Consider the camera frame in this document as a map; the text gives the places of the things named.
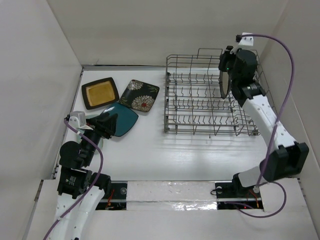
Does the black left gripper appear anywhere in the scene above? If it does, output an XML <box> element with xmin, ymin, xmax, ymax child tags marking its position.
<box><xmin>80</xmin><ymin>111</ymin><xmax>117</xmax><ymax>165</ymax></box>

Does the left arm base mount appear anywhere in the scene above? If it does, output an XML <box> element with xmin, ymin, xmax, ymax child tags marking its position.
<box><xmin>96</xmin><ymin>181</ymin><xmax>128</xmax><ymax>211</ymax></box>

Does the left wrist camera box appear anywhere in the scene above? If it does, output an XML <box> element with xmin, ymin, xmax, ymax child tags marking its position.
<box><xmin>68</xmin><ymin>111</ymin><xmax>87</xmax><ymax>129</ymax></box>

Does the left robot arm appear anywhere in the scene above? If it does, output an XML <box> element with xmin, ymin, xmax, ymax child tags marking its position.
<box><xmin>44</xmin><ymin>111</ymin><xmax>118</xmax><ymax>240</ymax></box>

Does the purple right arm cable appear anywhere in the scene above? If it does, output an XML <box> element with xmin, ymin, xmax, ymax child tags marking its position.
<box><xmin>234</xmin><ymin>33</ymin><xmax>294</xmax><ymax>217</ymax></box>

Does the light green floral plate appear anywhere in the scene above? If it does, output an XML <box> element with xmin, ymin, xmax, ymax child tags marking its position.
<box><xmin>76</xmin><ymin>114</ymin><xmax>104</xmax><ymax>150</ymax></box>

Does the square teal plate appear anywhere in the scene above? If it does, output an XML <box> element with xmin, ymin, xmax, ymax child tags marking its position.
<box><xmin>101</xmin><ymin>102</ymin><xmax>139</xmax><ymax>137</ymax></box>

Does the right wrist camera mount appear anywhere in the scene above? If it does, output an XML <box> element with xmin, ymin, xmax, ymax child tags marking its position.
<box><xmin>230</xmin><ymin>32</ymin><xmax>254</xmax><ymax>55</ymax></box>

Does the square yellow brown plate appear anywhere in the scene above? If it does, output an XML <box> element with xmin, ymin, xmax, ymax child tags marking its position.
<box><xmin>81</xmin><ymin>77</ymin><xmax>120</xmax><ymax>110</ymax></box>

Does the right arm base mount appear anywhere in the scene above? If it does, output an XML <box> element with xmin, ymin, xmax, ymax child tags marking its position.
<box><xmin>210</xmin><ymin>181</ymin><xmax>264</xmax><ymax>210</ymax></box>

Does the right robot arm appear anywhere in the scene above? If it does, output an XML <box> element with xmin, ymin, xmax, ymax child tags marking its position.
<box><xmin>218</xmin><ymin>46</ymin><xmax>309</xmax><ymax>197</ymax></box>

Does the square black floral plate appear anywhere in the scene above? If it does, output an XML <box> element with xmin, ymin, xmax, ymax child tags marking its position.
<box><xmin>118</xmin><ymin>79</ymin><xmax>160</xmax><ymax>113</ymax></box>

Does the grey wire dish rack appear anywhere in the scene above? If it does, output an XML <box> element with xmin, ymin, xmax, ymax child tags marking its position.
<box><xmin>163</xmin><ymin>48</ymin><xmax>278</xmax><ymax>137</ymax></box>

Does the round cream plate metallic rim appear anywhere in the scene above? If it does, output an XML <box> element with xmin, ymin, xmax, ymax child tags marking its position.
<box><xmin>218</xmin><ymin>71</ymin><xmax>231</xmax><ymax>99</ymax></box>

